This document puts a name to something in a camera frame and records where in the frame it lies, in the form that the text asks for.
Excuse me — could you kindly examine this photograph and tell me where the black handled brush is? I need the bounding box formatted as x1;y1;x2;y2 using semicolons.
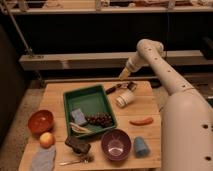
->
106;81;137;94

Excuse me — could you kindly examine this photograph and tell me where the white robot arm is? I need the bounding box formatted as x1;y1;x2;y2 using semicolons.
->
119;39;213;171

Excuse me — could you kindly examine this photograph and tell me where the purple bowl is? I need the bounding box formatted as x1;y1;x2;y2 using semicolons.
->
101;129;132;161

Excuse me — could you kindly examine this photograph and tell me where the red bowl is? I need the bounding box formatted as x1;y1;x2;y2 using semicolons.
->
28;110;54;135

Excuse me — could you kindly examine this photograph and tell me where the white plastic bottle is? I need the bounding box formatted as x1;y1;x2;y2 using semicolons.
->
116;90;135;108

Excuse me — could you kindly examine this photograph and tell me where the metal shelf beam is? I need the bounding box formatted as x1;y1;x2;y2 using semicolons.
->
19;50;213;71

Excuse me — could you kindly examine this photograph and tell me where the green plastic tray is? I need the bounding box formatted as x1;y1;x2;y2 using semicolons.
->
63;85;117;139

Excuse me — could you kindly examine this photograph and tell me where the bunch of dark grapes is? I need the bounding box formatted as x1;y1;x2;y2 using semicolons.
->
86;114;113;128

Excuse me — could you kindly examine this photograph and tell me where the orange carrot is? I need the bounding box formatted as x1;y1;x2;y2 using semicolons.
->
129;117;154;126

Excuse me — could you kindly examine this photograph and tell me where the wooden board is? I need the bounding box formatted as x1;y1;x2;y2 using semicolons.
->
18;81;163;171

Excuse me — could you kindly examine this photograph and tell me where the blue sponge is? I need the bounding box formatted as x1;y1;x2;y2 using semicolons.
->
71;108;87;126

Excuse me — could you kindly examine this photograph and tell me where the banana peel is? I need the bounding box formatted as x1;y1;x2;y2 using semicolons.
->
70;122;90;134

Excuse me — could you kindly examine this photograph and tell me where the blue cup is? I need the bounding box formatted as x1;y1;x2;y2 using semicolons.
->
133;137;150;158

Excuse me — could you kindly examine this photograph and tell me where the dark brown sponge block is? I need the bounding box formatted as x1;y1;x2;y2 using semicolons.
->
65;136;91;154

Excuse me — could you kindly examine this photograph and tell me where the metal fork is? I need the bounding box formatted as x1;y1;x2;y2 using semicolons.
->
59;155;94;166

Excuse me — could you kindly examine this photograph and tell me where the peach apple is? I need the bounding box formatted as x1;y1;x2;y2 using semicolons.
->
39;132;55;148

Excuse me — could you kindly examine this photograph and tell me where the grey blue cloth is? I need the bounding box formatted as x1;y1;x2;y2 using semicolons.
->
29;145;56;171

